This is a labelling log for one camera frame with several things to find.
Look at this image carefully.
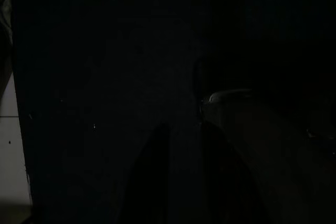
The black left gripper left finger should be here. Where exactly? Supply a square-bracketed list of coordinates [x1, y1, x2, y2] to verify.
[122, 123, 173, 224]

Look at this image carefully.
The grey robot left foot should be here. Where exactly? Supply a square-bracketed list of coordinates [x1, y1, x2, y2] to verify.
[201, 89, 336, 224]

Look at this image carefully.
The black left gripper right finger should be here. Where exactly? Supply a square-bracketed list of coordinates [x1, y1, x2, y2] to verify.
[200, 121, 266, 224]

